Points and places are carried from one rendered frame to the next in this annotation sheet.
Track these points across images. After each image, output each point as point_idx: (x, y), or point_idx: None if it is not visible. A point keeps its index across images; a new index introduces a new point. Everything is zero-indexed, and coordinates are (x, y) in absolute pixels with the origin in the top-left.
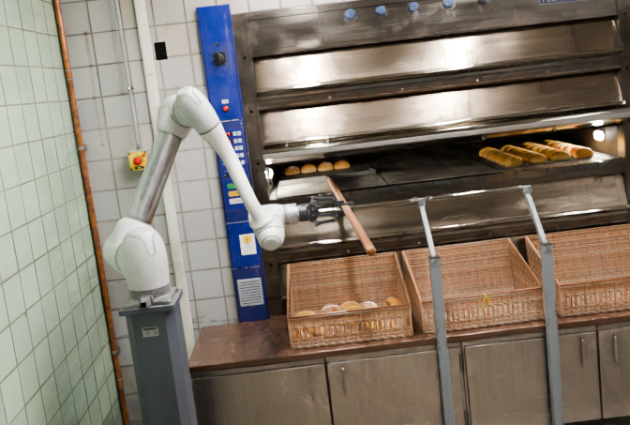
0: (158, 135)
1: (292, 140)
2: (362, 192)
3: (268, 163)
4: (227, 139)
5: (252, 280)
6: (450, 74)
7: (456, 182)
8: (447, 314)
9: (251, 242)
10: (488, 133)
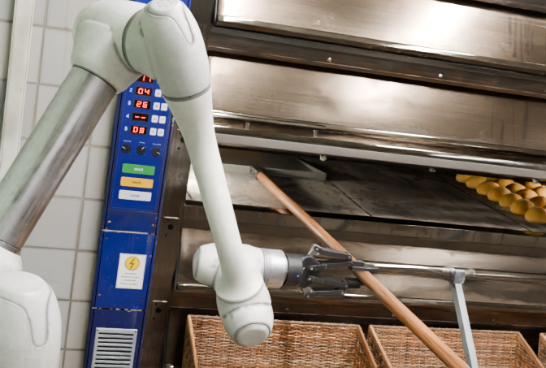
0: (75, 75)
1: (259, 118)
2: (335, 222)
3: None
4: (212, 118)
5: (123, 333)
6: (514, 72)
7: (472, 235)
8: None
9: (138, 269)
10: None
